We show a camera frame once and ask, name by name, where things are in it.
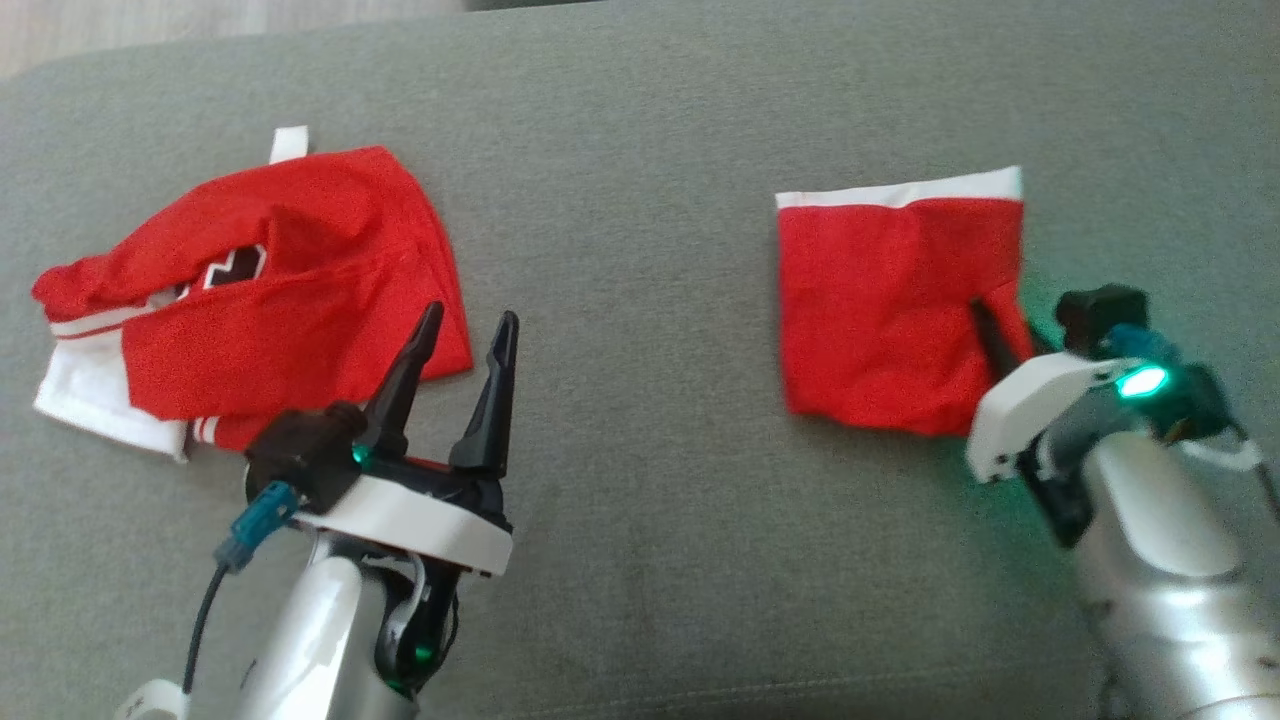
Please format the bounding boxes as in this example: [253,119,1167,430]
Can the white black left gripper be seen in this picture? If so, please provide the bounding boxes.
[295,300,521,579]

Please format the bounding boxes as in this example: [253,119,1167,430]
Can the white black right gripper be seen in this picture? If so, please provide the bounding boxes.
[965,297,1123,486]

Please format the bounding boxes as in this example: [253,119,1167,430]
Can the red shorts with white trim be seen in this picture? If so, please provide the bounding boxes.
[775,166,1036,438]

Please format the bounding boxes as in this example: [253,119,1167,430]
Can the red white basketball jersey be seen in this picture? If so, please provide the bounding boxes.
[30,125,474,463]

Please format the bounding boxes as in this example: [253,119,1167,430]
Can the yellow and grey sofa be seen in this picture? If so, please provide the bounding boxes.
[0,0,1280,720]

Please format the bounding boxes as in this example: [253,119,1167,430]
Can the right teal connector cable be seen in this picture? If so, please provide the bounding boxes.
[1100,322,1280,521]

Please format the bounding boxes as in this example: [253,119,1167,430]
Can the left teal connector black cable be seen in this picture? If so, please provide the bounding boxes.
[185,480,301,696]

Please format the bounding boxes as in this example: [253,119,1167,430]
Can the white cable tag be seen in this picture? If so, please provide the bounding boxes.
[113,680,191,720]

